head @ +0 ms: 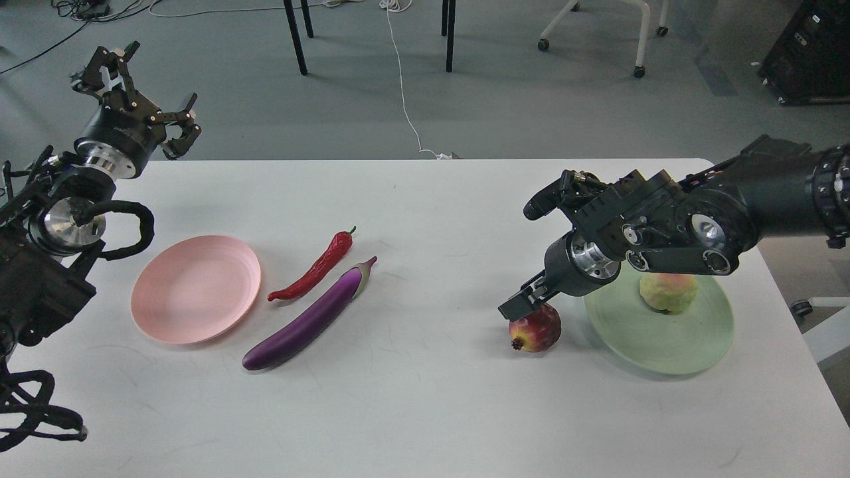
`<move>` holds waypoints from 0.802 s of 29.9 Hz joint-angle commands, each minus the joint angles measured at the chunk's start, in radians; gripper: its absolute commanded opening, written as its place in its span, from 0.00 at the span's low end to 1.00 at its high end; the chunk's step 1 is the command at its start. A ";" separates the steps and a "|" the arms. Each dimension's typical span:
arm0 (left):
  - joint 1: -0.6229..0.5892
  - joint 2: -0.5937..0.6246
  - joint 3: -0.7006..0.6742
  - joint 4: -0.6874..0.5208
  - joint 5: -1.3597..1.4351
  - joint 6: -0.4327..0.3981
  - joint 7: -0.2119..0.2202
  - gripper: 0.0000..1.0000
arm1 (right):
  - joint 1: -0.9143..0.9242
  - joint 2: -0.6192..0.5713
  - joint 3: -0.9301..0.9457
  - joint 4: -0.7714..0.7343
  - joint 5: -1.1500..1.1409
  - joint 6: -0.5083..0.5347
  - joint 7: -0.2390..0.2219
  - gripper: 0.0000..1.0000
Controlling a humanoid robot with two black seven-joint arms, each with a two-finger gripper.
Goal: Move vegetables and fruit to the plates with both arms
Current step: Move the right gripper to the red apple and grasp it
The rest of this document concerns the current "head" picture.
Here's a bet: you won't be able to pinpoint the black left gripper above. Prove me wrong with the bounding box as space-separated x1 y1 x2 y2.
70 40 202 181

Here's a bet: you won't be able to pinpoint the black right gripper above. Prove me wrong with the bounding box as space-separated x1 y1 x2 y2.
498 231 622 323

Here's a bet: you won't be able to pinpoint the red pomegranate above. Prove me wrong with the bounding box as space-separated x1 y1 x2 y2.
508 303 562 352

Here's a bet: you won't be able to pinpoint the green yellow fruit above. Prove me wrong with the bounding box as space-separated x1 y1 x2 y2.
639 273 699 314

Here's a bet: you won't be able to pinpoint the purple eggplant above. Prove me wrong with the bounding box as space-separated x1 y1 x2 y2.
242 256 379 371

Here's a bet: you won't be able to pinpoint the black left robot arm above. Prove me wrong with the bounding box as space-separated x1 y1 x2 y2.
1 40 201 451

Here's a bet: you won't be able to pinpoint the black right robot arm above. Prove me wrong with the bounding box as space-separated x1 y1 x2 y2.
498 135 849 323

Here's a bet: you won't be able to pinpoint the green plate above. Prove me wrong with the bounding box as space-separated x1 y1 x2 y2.
584 266 735 375

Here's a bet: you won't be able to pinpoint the pink plate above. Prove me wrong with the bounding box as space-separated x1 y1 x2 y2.
130 235 262 345

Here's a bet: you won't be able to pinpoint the red chili pepper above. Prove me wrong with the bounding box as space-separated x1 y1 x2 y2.
266 226 357 302

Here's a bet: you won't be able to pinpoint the white chair base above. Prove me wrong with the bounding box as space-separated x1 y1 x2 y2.
537 1 672 80

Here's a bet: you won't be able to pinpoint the black table legs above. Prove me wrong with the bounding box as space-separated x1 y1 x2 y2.
282 1 458 78

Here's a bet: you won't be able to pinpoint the black equipment case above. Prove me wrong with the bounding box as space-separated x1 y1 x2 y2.
758 1 849 106

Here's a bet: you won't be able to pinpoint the black cables on floor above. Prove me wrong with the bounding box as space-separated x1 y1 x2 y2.
0 0 326 77

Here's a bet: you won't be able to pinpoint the white cable on floor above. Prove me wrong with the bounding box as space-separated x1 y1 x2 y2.
379 0 462 160

